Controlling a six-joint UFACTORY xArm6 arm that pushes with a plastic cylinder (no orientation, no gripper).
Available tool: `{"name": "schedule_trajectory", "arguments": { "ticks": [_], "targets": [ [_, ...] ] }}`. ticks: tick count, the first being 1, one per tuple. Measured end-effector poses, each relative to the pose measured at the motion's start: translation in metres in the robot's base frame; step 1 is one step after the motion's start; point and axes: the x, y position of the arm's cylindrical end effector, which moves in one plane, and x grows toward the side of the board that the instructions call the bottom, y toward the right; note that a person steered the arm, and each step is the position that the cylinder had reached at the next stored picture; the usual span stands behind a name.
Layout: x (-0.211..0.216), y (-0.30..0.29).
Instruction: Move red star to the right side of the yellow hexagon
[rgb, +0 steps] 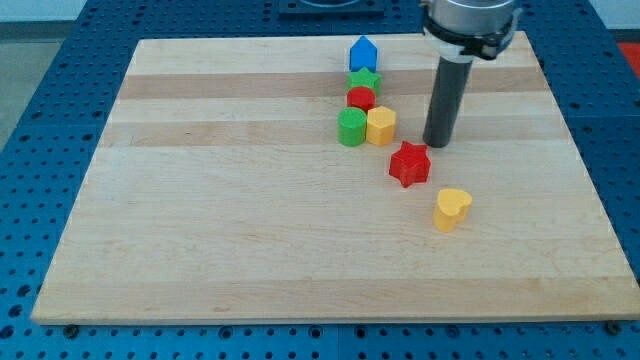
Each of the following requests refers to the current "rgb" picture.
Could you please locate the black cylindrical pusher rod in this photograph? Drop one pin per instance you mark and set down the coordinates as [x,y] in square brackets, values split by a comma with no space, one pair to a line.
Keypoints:
[447,93]

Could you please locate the green star block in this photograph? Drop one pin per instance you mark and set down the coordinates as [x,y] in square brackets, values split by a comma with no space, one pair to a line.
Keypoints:
[364,78]

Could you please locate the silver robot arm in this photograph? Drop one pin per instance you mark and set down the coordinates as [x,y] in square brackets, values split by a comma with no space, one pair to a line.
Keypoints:
[461,31]

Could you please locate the yellow hexagon block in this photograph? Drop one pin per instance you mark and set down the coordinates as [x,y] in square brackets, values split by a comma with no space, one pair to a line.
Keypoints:
[381,124]

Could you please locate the wooden board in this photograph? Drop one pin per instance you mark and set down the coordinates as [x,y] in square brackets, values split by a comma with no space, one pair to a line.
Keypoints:
[219,194]

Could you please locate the red star block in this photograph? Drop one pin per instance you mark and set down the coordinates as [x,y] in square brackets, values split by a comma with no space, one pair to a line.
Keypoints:
[410,164]

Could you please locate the green cylinder block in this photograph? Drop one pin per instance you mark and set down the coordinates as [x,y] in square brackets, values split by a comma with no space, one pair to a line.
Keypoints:
[352,123]

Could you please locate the blue house-shaped block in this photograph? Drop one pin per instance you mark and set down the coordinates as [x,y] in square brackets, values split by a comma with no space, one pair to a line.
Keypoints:
[363,54]

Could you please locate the yellow heart block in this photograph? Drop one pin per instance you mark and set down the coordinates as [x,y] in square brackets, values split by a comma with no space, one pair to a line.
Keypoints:
[451,207]

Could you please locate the red cylinder block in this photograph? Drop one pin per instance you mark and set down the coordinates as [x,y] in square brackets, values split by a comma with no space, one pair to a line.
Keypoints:
[361,97]

